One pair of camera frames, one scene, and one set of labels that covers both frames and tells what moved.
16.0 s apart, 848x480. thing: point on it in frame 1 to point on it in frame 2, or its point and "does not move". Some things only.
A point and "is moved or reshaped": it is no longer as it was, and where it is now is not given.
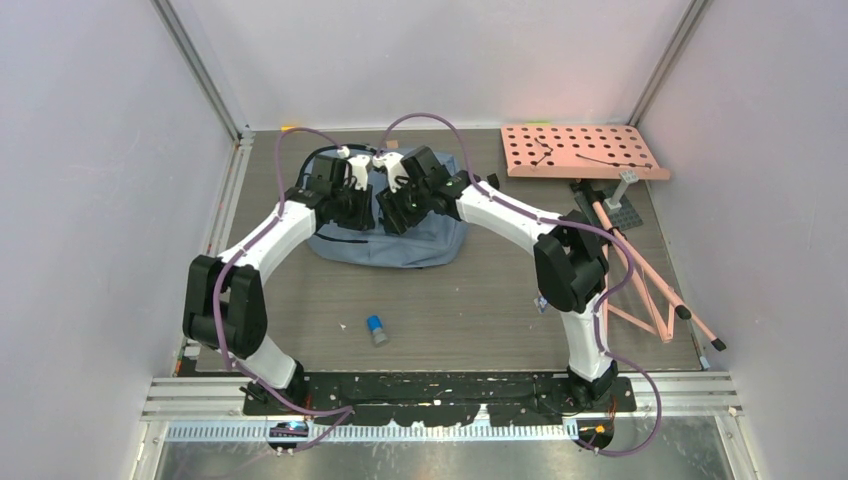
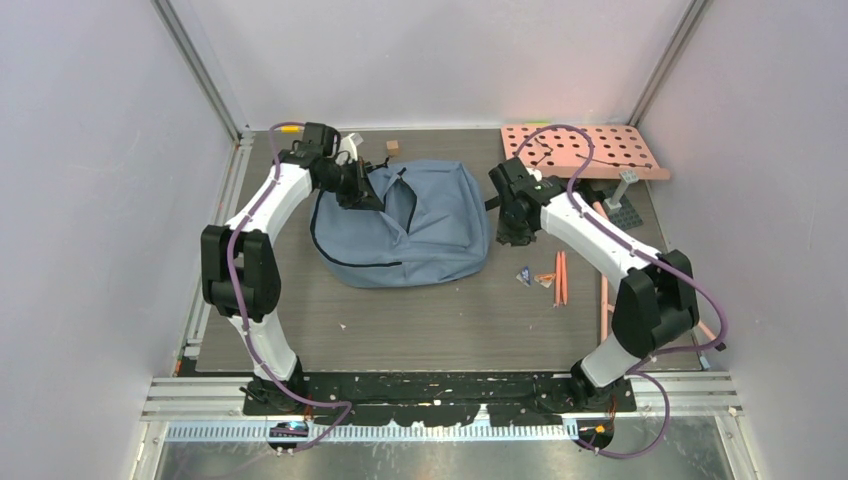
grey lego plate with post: (620, 207) does not move
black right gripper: (390, 205) to (506, 234)
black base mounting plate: (447, 398) does not move
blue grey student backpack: (437, 242) is moved or reshaped
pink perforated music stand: (609, 152) does not move
